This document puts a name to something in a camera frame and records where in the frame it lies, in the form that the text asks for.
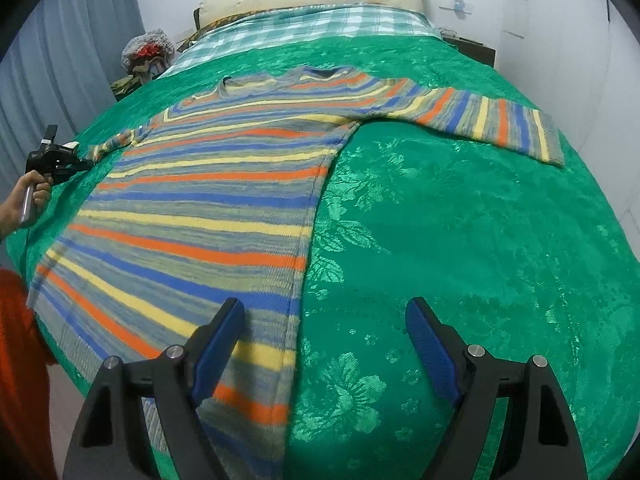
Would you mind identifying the checkered teal bed sheet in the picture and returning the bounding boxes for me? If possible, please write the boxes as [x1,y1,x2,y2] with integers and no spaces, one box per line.
[163,3,440,77]

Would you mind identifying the person's left hand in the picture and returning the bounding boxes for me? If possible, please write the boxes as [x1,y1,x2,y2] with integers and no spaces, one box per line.
[0,170,52,238]

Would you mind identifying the orange fleece trousers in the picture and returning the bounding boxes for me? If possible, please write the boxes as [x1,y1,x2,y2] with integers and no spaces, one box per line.
[1,270,58,479]

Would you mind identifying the white wardrobe doors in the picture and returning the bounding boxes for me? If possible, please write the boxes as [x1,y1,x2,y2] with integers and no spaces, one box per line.
[497,0,639,248]

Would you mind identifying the blue-grey curtain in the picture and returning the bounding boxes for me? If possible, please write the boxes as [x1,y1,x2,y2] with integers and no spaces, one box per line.
[0,0,147,271]

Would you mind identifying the green floral bedspread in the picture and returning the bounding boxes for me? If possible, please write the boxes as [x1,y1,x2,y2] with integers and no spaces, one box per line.
[8,37,639,479]

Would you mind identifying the striped knit sweater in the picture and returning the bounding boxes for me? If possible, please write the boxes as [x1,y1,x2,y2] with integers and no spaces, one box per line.
[29,66,564,479]

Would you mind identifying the dark bedside table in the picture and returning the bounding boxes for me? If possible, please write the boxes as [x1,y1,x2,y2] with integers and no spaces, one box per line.
[442,36,496,67]

